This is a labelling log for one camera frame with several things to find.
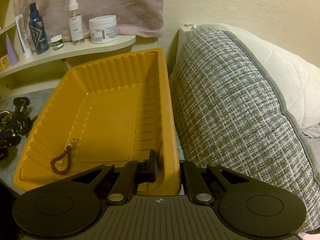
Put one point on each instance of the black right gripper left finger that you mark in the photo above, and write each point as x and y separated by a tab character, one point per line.
130	176

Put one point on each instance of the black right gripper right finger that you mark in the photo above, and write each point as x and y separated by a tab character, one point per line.
194	185

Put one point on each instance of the orange plastic tray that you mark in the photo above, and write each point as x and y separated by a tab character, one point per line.
111	110

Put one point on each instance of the grey woven pillow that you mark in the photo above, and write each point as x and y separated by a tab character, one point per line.
229	111

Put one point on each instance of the cream wooden shelf unit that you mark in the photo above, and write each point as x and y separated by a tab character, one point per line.
46	70

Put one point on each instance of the white cream jar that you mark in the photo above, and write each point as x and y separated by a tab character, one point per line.
103	29

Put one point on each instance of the white quilted pillow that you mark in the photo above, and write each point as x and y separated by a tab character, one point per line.
297	79

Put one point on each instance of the small green balm jar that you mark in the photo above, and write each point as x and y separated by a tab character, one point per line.
57	42

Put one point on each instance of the clear spray bottle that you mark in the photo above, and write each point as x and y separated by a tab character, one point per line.
75	23

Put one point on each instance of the lavender tube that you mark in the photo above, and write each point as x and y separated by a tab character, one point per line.
10	50

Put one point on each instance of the mauve fleece towel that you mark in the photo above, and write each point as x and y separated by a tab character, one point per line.
134	17

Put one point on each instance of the white blue tube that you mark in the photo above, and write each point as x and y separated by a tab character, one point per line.
25	46

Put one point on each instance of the small cardboard box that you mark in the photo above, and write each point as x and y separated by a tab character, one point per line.
4	62

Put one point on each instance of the dark blue spray bottle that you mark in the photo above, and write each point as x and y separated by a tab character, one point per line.
37	30

